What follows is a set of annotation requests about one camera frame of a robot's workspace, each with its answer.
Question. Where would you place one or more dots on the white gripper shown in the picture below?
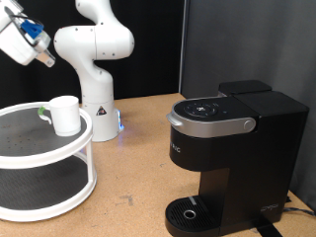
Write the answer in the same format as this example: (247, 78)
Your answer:
(18, 47)

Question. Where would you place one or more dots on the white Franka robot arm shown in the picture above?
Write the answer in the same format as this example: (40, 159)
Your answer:
(95, 82)

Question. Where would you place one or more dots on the black Keurig drip tray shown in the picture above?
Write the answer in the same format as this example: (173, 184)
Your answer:
(197, 219)

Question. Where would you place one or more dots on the black Keurig coffee machine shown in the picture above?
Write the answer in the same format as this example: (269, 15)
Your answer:
(263, 148)

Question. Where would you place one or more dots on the white two-tier turntable shelf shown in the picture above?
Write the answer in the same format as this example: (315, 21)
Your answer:
(42, 158)

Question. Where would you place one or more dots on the black tape strip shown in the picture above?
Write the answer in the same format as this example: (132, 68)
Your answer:
(268, 231)

